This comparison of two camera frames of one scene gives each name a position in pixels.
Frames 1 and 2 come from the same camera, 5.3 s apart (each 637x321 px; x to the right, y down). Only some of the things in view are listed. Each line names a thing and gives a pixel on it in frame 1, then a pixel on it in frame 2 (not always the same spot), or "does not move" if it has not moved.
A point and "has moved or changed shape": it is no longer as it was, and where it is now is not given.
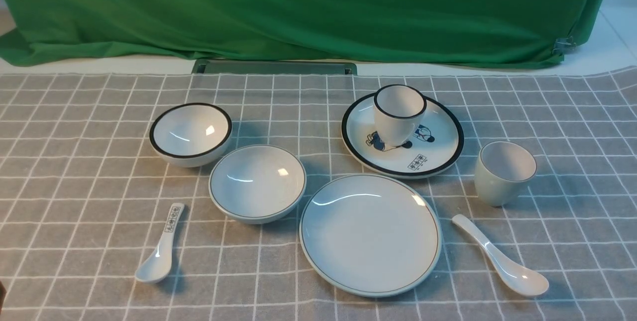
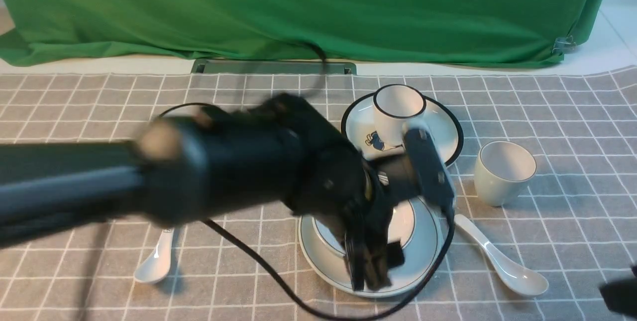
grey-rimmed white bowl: [257, 184] has moved or changed shape
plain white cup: [503, 170] does not move
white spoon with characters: [157, 267] does not move
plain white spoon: [520, 281] does not move
